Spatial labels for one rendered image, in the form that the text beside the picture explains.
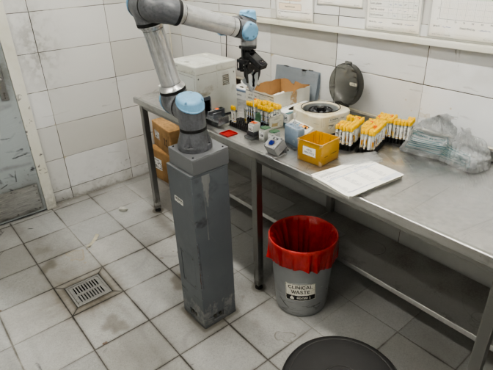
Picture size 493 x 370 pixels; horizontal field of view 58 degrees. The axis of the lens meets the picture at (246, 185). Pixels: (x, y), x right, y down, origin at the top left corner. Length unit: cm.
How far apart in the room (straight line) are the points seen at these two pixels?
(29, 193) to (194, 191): 192
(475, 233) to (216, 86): 153
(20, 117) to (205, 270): 185
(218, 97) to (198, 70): 21
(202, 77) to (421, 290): 153
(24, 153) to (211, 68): 162
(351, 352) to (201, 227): 91
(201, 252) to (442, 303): 112
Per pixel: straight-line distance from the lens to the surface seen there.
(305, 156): 195
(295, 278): 223
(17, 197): 359
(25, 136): 346
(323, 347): 142
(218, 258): 216
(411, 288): 228
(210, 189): 195
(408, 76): 227
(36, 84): 346
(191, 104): 182
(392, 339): 240
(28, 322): 270
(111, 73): 364
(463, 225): 164
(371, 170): 188
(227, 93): 255
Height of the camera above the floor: 170
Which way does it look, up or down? 28 degrees down
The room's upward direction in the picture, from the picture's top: 2 degrees counter-clockwise
